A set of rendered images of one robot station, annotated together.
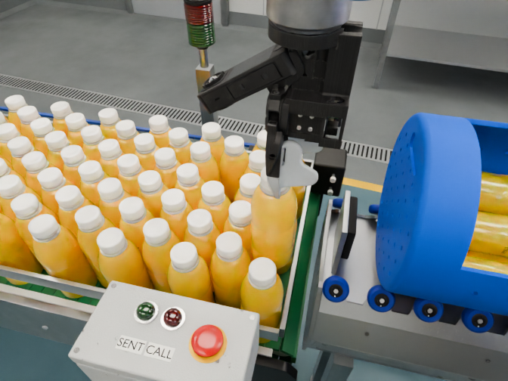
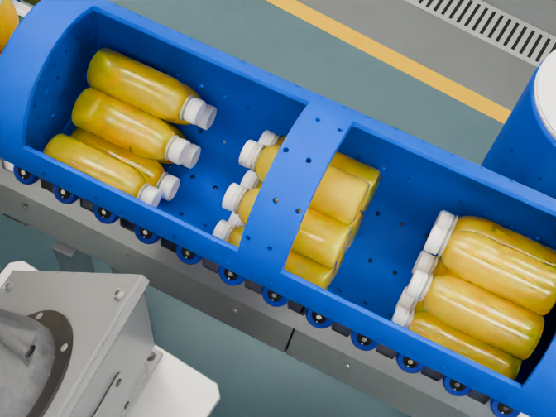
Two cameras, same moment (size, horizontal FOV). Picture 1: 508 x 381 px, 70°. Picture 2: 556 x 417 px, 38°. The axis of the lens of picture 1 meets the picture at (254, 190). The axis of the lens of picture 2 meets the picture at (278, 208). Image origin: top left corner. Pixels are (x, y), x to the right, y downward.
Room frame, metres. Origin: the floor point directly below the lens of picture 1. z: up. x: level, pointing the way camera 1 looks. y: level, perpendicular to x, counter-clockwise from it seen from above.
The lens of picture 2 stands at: (-0.27, -0.67, 2.10)
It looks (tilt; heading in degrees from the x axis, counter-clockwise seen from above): 62 degrees down; 5
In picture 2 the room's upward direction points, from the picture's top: 9 degrees clockwise
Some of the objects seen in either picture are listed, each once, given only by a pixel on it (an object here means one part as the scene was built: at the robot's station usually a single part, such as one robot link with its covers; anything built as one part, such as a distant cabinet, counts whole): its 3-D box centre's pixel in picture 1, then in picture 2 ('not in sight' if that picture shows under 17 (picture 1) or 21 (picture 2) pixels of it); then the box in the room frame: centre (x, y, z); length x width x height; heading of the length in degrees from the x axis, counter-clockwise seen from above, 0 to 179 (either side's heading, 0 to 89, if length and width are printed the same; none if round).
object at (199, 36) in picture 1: (201, 31); not in sight; (0.85, 0.12, 1.18); 0.06 x 0.06 x 0.05
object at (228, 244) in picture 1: (229, 244); not in sight; (0.33, 0.04, 1.07); 0.04 x 0.04 x 0.02
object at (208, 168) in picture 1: (204, 183); not in sight; (0.55, 0.10, 0.98); 0.07 x 0.07 x 0.17
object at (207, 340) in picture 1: (207, 341); not in sight; (0.17, 0.05, 1.11); 0.04 x 0.04 x 0.01
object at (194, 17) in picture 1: (199, 10); not in sight; (0.85, 0.12, 1.23); 0.06 x 0.06 x 0.04
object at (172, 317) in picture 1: (172, 317); not in sight; (0.20, 0.10, 1.11); 0.02 x 0.02 x 0.01
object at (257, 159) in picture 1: (258, 159); not in sight; (0.53, -0.01, 1.07); 0.04 x 0.04 x 0.02
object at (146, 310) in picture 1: (145, 310); not in sight; (0.21, 0.13, 1.11); 0.02 x 0.02 x 0.01
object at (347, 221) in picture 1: (344, 233); not in sight; (0.41, -0.17, 0.99); 0.10 x 0.02 x 0.12; 167
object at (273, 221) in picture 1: (273, 221); not in sight; (0.35, -0.03, 1.10); 0.07 x 0.07 x 0.17
